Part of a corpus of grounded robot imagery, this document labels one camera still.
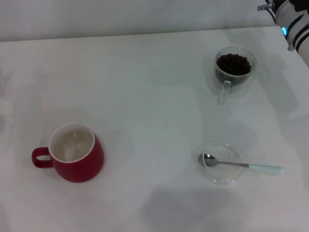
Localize red ceramic mug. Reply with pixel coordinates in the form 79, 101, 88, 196
31, 123, 105, 183

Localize steel spoon with blue handle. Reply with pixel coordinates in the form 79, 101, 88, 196
197, 153, 285, 175

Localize dark coffee beans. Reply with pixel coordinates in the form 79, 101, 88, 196
216, 53, 252, 75

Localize clear glass saucer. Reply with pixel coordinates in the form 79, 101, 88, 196
196, 142, 243, 186

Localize clear glass cup with handle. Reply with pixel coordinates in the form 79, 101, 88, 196
214, 46, 257, 106

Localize black cable with metal plug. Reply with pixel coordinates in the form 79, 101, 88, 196
257, 2, 277, 25

